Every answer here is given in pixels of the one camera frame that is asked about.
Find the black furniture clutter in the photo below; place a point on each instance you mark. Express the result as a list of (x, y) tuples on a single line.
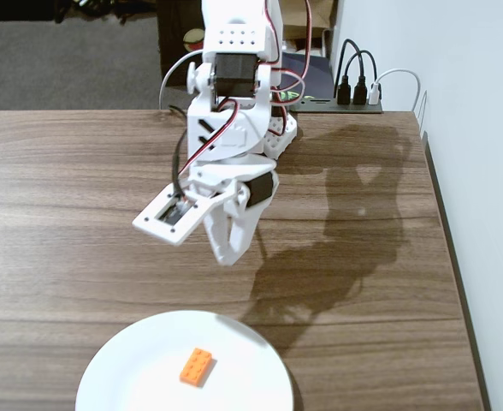
[(20, 8)]

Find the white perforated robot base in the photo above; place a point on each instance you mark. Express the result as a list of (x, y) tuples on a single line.
[(283, 137)]

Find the red and white ball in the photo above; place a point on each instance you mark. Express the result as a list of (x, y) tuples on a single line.
[(191, 40)]

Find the orange lego block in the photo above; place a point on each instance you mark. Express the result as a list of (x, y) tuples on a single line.
[(198, 367)]

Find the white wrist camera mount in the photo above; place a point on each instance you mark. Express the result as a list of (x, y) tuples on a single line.
[(183, 229)]

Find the dark cabinet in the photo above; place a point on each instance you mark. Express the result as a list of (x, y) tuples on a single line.
[(170, 25)]

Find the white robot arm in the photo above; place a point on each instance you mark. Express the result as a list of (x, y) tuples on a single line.
[(234, 43)]

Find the brown paper bag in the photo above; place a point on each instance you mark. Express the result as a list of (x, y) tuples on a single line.
[(324, 13)]

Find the white round plate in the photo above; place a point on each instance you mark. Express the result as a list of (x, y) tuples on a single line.
[(149, 377)]

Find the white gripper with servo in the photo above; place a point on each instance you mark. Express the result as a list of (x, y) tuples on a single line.
[(242, 175)]

